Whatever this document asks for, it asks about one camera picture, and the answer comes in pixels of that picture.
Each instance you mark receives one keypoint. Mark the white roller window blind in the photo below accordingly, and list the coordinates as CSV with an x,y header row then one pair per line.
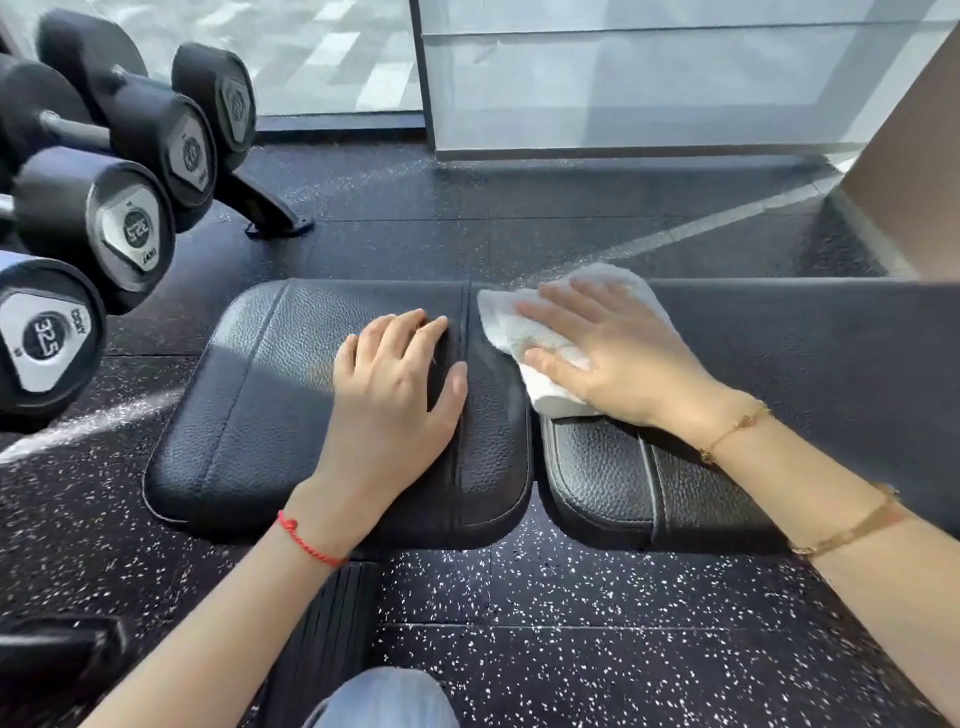
x,y
637,75

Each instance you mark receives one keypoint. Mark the white cleaning cloth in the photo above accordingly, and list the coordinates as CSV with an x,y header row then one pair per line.
x,y
506,319

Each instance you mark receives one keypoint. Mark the person's blue jeans leg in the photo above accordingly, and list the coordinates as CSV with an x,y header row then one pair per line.
x,y
382,701

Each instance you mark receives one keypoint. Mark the person's left forearm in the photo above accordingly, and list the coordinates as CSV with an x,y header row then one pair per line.
x,y
225,630

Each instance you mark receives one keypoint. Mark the black rubber dumbbell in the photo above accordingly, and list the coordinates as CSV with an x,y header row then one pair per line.
x,y
97,217
214,97
161,146
45,345

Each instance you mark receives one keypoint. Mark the person's left hand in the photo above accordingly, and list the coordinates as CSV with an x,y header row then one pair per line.
x,y
379,427

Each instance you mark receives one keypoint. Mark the black leather bench back pad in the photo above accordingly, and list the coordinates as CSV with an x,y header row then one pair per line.
x,y
817,352

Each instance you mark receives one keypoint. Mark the black leather bench seat pad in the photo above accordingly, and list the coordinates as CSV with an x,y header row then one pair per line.
x,y
255,405

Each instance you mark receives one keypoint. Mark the black window frame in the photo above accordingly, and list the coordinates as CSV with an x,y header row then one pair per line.
x,y
420,75

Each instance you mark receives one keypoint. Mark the black glossy gym equipment part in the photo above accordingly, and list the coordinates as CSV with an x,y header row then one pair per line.
x,y
60,667

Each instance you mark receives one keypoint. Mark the person's left middle finger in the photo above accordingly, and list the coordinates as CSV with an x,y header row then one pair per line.
x,y
401,337

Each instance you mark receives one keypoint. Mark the person's right forearm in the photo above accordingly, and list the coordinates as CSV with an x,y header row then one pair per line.
x,y
855,555

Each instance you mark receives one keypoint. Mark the person's left thumb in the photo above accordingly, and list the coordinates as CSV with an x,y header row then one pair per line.
x,y
450,394

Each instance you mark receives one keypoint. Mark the person's right thumb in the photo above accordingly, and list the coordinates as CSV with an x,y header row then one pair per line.
x,y
551,360

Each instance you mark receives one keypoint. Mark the black ribbed bench frame foot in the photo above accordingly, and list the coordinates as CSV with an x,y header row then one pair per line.
x,y
322,645

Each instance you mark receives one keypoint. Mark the person's left little finger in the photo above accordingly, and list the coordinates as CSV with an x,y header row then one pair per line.
x,y
346,360

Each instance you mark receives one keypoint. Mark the person's right middle finger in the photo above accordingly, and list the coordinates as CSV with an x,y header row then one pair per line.
x,y
574,301

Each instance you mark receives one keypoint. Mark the person's right hand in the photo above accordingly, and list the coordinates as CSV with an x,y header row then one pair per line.
x,y
637,367

